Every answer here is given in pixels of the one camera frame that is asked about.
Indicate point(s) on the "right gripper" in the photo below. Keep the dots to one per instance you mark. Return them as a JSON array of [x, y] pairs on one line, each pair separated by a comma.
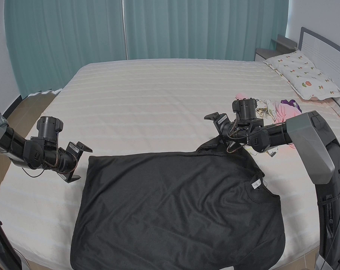
[[227, 128]]

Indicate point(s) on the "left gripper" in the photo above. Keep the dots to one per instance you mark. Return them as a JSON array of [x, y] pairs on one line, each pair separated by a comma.
[[68, 159]]

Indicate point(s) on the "black T-shirt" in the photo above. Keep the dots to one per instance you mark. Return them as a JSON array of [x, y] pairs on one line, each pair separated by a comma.
[[172, 207]]

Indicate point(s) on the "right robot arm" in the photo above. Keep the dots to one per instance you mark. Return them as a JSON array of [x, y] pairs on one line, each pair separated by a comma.
[[310, 145]]

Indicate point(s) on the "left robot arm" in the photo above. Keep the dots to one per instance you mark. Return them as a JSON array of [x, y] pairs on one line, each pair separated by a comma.
[[15, 145]]

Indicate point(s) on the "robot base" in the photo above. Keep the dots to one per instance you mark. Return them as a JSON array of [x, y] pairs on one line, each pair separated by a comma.
[[320, 263]]

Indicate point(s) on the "bed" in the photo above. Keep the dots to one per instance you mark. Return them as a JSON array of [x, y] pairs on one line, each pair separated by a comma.
[[158, 100]]

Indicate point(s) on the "small pale pink garment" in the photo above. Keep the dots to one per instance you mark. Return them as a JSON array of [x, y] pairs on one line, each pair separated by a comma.
[[242, 96]]

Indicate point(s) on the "white printed garment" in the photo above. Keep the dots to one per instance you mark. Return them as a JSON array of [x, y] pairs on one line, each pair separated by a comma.
[[266, 111]]

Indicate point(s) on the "purple garment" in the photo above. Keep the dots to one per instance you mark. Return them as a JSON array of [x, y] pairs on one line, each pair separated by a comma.
[[292, 102]]

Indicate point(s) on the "grey white bedside table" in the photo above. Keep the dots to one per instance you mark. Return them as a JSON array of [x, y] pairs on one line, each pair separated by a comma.
[[275, 49]]

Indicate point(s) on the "white printed pillow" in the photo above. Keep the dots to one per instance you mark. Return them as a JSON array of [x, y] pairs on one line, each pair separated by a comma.
[[302, 74]]

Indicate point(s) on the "blue-green curtain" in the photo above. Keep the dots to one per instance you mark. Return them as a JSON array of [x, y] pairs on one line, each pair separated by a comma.
[[200, 15], [68, 24]]

